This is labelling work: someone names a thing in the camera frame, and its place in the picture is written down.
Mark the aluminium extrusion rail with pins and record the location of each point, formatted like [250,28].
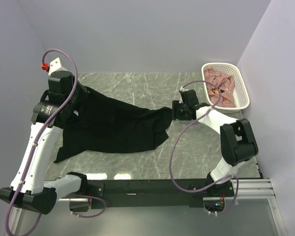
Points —
[249,189]

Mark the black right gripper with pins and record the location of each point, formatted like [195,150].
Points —
[176,105]

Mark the pink t shirt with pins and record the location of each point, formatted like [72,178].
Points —
[225,83]

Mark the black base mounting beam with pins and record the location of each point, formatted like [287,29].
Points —
[150,193]

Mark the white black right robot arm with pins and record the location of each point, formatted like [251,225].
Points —
[237,141]

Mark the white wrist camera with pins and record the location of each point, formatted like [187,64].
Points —
[182,89]
[53,66]

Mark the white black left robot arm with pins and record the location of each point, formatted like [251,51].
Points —
[28,190]

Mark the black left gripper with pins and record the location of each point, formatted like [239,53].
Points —
[82,89]

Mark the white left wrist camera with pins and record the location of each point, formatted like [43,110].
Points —
[53,66]

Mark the black t shirt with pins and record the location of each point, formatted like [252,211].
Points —
[104,124]

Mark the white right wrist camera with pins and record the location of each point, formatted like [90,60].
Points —
[182,89]

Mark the white perforated plastic basket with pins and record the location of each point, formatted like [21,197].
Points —
[240,93]

